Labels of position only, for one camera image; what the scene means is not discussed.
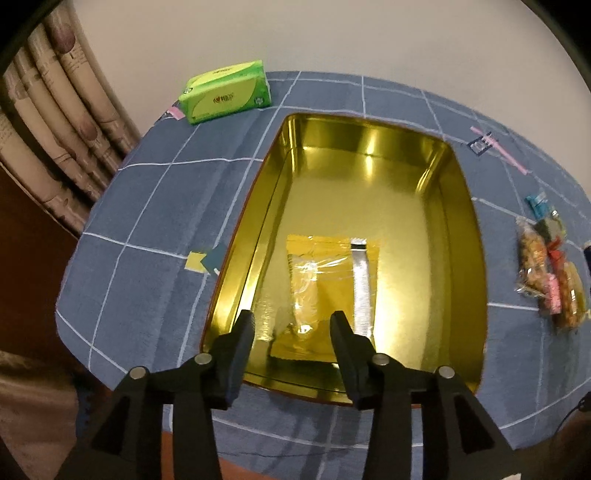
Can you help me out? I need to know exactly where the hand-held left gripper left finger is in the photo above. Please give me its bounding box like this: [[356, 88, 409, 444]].
[[58, 309, 256, 480]]

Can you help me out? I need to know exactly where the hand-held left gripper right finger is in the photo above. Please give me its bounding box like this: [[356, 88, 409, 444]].
[[329, 310, 522, 480]]

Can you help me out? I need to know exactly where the clear yellow snack packet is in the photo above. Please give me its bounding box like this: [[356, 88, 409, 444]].
[[270, 234, 382, 365]]

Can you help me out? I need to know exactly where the gold tin box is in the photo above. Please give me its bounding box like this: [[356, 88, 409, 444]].
[[199, 112, 490, 408]]

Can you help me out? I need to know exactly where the orange snack packet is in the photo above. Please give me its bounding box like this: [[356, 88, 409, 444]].
[[556, 261, 589, 330]]

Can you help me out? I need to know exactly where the grey snack packet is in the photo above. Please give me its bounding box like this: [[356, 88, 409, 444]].
[[536, 215, 566, 243]]

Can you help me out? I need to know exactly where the blue checked tablecloth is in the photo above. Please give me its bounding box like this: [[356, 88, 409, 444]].
[[55, 71, 591, 480]]

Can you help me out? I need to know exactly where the clear mixed nut packet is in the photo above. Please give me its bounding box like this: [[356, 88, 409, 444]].
[[515, 217, 552, 294]]

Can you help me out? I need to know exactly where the pink snack packet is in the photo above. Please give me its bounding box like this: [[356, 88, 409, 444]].
[[540, 272, 561, 315]]

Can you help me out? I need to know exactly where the blue snack packet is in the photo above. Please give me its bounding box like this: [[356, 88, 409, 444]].
[[525, 191, 550, 217]]

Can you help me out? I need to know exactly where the green tissue pack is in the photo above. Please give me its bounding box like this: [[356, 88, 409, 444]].
[[178, 60, 272, 125]]

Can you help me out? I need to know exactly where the printed beige curtain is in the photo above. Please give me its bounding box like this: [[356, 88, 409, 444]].
[[0, 4, 141, 238]]

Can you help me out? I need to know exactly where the black cable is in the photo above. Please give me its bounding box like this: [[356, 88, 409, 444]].
[[554, 392, 591, 432]]

